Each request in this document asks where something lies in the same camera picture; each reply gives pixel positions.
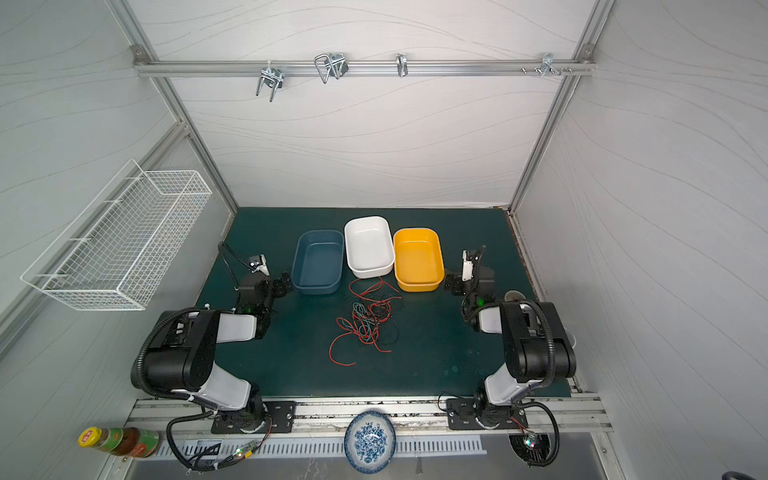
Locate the black cable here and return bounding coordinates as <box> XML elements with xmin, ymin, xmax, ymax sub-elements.
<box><xmin>350</xmin><ymin>293</ymin><xmax>404</xmax><ymax>349</ymax></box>

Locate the red cable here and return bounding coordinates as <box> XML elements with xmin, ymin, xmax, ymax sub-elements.
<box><xmin>328</xmin><ymin>277</ymin><xmax>402</xmax><ymax>367</ymax></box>

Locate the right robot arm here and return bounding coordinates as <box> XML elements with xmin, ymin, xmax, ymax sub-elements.
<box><xmin>445</xmin><ymin>274</ymin><xmax>577</xmax><ymax>429</ymax></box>

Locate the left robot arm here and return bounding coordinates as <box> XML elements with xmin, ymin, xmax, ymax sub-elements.
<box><xmin>131</xmin><ymin>271</ymin><xmax>292</xmax><ymax>425</ymax></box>

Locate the yellow plastic bin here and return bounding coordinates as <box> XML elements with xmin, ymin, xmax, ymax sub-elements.
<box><xmin>393</xmin><ymin>228</ymin><xmax>445</xmax><ymax>293</ymax></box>

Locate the blue plastic bin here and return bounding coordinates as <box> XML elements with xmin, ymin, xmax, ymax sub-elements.
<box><xmin>291</xmin><ymin>230</ymin><xmax>345</xmax><ymax>296</ymax></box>

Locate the beige mug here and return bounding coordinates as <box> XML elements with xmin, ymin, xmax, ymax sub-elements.
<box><xmin>504</xmin><ymin>290</ymin><xmax>526</xmax><ymax>302</ymax></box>

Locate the white plastic bin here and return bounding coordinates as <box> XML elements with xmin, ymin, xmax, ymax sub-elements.
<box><xmin>344</xmin><ymin>216</ymin><xmax>395</xmax><ymax>279</ymax></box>

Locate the blue white patterned plate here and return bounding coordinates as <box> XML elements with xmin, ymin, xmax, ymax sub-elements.
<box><xmin>343</xmin><ymin>410</ymin><xmax>397</xmax><ymax>475</ymax></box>

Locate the metal clamp hook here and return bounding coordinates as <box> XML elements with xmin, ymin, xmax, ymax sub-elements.
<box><xmin>255</xmin><ymin>64</ymin><xmax>284</xmax><ymax>102</ymax></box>

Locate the sauce bottle yellow cap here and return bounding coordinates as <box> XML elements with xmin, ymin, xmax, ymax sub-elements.
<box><xmin>77</xmin><ymin>427</ymin><xmax>161</xmax><ymax>458</ymax></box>

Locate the aluminium crossbar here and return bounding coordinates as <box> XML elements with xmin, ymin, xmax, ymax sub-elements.
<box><xmin>134</xmin><ymin>57</ymin><xmax>597</xmax><ymax>78</ymax></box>

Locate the metal U-bolt hook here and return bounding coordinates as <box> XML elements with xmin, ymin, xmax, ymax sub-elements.
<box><xmin>314</xmin><ymin>52</ymin><xmax>349</xmax><ymax>84</ymax></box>

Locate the metal corner hook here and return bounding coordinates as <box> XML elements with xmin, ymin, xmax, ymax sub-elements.
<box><xmin>520</xmin><ymin>52</ymin><xmax>573</xmax><ymax>77</ymax></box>

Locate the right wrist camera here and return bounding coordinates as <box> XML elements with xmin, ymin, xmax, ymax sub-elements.
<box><xmin>461</xmin><ymin>248</ymin><xmax>485</xmax><ymax>282</ymax></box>

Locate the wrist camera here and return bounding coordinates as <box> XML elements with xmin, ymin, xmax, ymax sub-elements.
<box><xmin>248</xmin><ymin>254</ymin><xmax>270</xmax><ymax>277</ymax></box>
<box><xmin>461</xmin><ymin>248</ymin><xmax>485</xmax><ymax>282</ymax></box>

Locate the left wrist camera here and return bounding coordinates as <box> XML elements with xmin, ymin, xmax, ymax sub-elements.
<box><xmin>248</xmin><ymin>254</ymin><xmax>270</xmax><ymax>277</ymax></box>

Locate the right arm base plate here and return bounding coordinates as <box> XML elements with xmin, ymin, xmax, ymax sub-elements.
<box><xmin>439</xmin><ymin>397</ymin><xmax>528</xmax><ymax>432</ymax></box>

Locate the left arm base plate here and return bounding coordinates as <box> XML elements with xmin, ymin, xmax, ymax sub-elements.
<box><xmin>211</xmin><ymin>401</ymin><xmax>297</xmax><ymax>435</ymax></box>

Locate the white wire basket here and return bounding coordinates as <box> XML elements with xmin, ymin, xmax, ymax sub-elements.
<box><xmin>20</xmin><ymin>160</ymin><xmax>212</xmax><ymax>312</ymax></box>

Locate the small metal bracket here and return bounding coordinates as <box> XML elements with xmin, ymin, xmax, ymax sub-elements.
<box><xmin>395</xmin><ymin>53</ymin><xmax>408</xmax><ymax>78</ymax></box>

